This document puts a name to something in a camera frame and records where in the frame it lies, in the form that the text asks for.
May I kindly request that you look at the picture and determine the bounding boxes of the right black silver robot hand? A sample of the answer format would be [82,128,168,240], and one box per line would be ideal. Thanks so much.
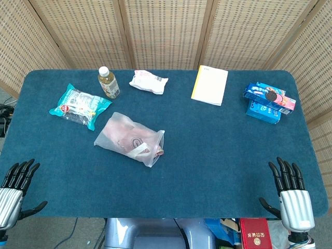
[258,156,316,233]

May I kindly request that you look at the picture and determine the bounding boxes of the blue pink cookie box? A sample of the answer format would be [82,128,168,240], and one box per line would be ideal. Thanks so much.
[243,81,297,115]

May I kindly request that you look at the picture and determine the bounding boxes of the white snack package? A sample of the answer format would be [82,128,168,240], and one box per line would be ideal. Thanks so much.
[129,70,169,95]

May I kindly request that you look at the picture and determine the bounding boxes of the grey robot torso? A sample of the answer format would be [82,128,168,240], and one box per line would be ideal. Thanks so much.
[103,217,216,249]

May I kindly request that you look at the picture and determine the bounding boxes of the blue table mat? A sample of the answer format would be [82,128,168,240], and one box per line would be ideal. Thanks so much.
[0,68,329,219]

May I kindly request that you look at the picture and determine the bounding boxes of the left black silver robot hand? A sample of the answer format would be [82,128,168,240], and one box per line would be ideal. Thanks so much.
[0,158,48,231]

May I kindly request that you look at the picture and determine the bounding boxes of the teal snack packet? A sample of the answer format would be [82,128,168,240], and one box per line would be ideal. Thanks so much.
[49,83,113,131]

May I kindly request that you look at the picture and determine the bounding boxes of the translucent zip plastic bag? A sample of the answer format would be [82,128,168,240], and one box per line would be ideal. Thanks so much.
[93,112,165,168]

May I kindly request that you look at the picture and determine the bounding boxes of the blue floor cable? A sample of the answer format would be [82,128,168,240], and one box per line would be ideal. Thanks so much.
[53,217,78,249]

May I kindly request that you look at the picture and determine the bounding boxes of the tea bottle with white cap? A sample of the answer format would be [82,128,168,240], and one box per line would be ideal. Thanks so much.
[98,66,121,100]

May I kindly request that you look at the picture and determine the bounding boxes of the woven folding screen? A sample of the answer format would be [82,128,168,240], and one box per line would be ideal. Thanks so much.
[0,0,332,187]

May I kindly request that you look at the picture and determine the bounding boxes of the red gift box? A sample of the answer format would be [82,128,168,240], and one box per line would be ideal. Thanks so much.
[239,218,273,249]

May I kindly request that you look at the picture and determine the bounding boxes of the white booklet with yellow spine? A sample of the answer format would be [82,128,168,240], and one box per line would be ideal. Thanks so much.
[191,65,229,106]

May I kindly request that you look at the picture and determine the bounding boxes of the black floor cables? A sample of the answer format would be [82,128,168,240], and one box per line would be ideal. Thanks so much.
[0,97,16,138]

